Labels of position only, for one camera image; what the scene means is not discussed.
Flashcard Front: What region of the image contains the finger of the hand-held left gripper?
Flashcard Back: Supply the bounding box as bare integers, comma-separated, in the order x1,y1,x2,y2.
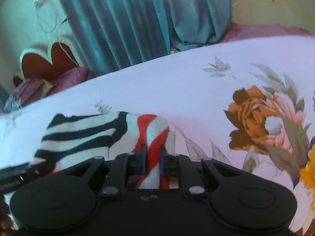
0,162,40,177

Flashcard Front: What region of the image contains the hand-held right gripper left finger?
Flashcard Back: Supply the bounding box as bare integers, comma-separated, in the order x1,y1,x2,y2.
63,144,148,198

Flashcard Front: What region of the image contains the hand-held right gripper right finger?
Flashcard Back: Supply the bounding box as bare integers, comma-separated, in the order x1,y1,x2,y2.
159,150,246,198

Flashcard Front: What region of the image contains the black red striped white garment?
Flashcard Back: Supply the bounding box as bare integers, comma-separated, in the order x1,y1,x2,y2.
30,112,176,190

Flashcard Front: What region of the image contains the person's left hand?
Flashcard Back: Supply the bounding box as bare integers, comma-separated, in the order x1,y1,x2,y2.
0,197,12,232

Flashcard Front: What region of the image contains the patterned pillow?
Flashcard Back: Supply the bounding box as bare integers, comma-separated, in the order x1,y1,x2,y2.
5,79,56,113

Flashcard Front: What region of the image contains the floral bed sheet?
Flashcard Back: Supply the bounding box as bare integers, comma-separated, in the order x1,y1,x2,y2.
0,36,315,236

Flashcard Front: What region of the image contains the blue curtain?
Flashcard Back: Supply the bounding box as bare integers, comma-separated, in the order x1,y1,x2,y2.
55,0,232,75

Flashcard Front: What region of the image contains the pink cloth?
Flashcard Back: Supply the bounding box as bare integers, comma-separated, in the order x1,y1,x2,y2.
221,22,315,43

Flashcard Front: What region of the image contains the thin wire loop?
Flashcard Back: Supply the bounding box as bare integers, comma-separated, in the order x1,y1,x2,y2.
34,0,58,33

